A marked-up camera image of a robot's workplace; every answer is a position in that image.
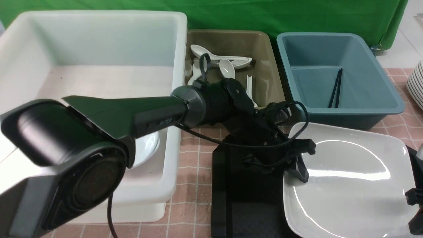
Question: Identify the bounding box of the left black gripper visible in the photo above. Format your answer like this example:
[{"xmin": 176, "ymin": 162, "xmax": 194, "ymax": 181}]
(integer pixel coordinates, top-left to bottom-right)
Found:
[{"xmin": 222, "ymin": 109, "xmax": 316, "ymax": 183}]

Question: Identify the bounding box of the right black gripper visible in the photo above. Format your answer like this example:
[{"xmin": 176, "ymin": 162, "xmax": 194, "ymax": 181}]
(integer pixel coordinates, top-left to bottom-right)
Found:
[{"xmin": 405, "ymin": 145, "xmax": 423, "ymax": 236}]

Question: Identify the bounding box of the white square plate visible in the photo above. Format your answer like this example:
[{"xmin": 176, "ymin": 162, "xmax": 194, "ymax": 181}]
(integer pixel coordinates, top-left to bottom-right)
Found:
[{"xmin": 283, "ymin": 123, "xmax": 418, "ymax": 238}]

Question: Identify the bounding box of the black chopstick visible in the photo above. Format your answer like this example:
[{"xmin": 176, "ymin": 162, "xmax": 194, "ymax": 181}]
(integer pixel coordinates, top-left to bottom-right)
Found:
[
  {"xmin": 335, "ymin": 68, "xmax": 343, "ymax": 108},
  {"xmin": 328, "ymin": 73, "xmax": 338, "ymax": 108}
]

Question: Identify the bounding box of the white bowl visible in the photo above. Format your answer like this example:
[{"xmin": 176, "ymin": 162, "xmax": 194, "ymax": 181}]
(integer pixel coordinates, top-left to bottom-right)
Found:
[{"xmin": 131, "ymin": 132, "xmax": 160, "ymax": 169}]

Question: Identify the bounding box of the white spoon with lettering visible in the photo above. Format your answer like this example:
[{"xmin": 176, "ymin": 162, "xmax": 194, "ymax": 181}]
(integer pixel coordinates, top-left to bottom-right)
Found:
[{"xmin": 219, "ymin": 59, "xmax": 236, "ymax": 79}]

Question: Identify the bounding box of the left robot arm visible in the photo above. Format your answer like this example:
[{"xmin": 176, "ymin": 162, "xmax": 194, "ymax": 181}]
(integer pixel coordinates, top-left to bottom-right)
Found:
[{"xmin": 1, "ymin": 78, "xmax": 316, "ymax": 238}]

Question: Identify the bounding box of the black plastic tray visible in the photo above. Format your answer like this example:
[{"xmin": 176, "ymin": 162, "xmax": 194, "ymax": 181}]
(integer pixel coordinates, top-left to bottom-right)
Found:
[{"xmin": 211, "ymin": 134, "xmax": 423, "ymax": 238}]

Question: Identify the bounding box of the olive green plastic bin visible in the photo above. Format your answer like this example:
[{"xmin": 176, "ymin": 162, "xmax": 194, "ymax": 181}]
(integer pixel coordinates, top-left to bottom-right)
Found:
[{"xmin": 184, "ymin": 29, "xmax": 285, "ymax": 109}]

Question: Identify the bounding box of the blue plastic bin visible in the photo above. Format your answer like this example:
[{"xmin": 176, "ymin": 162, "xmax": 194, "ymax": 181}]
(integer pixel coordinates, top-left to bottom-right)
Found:
[{"xmin": 276, "ymin": 32, "xmax": 405, "ymax": 131}]

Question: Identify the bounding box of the white spoon right side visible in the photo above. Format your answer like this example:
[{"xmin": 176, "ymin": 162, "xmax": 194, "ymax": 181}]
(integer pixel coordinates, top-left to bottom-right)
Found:
[{"xmin": 246, "ymin": 75, "xmax": 258, "ymax": 107}]

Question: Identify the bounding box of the stack of white plates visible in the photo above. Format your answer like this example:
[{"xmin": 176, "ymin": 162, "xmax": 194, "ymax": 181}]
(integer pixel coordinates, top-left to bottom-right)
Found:
[{"xmin": 406, "ymin": 60, "xmax": 423, "ymax": 110}]

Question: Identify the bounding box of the pink checkered tablecloth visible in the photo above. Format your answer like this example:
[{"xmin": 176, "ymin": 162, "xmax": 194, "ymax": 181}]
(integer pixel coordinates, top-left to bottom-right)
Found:
[{"xmin": 43, "ymin": 68, "xmax": 423, "ymax": 238}]

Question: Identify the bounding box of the white spoon left small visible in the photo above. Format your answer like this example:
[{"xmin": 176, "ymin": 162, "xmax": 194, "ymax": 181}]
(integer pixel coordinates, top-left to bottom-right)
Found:
[{"xmin": 186, "ymin": 60, "xmax": 202, "ymax": 85}]

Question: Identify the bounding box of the white spoon top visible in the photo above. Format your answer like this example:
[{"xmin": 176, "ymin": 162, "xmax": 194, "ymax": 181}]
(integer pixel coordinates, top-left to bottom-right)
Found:
[{"xmin": 190, "ymin": 45, "xmax": 252, "ymax": 65}]

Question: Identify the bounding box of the green cloth backdrop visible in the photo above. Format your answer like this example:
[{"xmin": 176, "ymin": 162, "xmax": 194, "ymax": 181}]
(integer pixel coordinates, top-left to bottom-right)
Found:
[{"xmin": 0, "ymin": 0, "xmax": 408, "ymax": 50}]

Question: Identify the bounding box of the large white plastic bin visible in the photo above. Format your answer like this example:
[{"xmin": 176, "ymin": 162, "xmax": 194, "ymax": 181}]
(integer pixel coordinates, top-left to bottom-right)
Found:
[{"xmin": 0, "ymin": 10, "xmax": 187, "ymax": 223}]

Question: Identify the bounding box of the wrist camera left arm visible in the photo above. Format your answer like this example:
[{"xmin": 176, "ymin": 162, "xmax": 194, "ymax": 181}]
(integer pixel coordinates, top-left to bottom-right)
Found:
[{"xmin": 264, "ymin": 101, "xmax": 291, "ymax": 126}]

